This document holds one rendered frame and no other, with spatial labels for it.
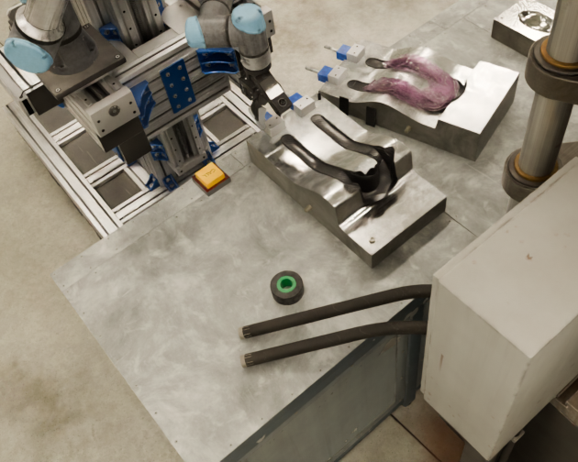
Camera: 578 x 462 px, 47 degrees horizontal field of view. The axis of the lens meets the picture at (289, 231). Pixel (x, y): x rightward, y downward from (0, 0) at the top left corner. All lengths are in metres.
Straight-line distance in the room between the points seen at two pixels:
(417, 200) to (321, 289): 0.33
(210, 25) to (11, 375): 1.62
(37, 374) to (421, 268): 1.59
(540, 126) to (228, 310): 0.87
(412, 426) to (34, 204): 1.89
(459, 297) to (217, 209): 1.08
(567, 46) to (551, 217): 0.24
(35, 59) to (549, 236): 1.31
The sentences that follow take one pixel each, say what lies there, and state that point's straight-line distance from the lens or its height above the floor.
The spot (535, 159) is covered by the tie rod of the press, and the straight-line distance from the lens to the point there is 1.20.
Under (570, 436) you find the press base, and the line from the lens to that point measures 1.70.
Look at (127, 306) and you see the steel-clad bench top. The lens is 1.74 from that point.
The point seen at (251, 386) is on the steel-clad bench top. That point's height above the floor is 0.80.
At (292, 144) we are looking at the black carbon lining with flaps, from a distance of 1.84.
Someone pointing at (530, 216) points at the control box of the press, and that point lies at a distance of 0.95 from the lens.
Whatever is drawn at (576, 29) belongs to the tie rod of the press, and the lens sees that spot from 1.02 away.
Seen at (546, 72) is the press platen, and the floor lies 1.54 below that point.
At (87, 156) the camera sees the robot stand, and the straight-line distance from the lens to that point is 2.98.
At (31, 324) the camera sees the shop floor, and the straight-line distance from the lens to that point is 2.84.
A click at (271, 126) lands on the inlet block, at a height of 0.92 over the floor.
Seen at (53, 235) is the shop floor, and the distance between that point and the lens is 3.05.
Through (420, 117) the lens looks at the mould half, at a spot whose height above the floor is 0.87.
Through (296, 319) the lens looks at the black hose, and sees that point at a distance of 1.55.
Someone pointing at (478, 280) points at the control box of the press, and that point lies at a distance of 0.88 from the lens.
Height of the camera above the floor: 2.22
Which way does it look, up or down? 54 degrees down
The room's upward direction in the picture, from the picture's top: 11 degrees counter-clockwise
